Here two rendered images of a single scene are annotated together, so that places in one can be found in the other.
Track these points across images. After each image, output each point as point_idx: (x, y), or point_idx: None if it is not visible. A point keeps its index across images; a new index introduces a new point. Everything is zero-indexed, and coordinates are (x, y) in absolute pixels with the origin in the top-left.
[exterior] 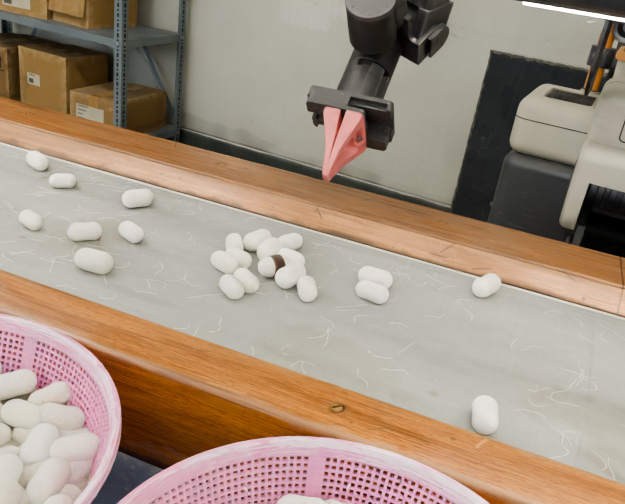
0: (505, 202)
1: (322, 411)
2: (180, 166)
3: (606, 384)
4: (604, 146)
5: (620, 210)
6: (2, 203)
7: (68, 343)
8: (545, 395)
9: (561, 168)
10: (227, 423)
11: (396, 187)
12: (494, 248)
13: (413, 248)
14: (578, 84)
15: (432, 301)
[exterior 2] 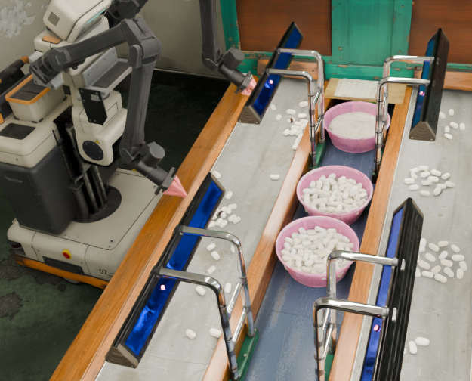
0: (44, 187)
1: (288, 195)
2: (157, 245)
3: (252, 160)
4: (103, 132)
5: (119, 143)
6: (195, 285)
7: (282, 232)
8: (260, 169)
9: (49, 155)
10: (288, 212)
11: None
12: (198, 170)
13: (196, 188)
14: None
15: (225, 186)
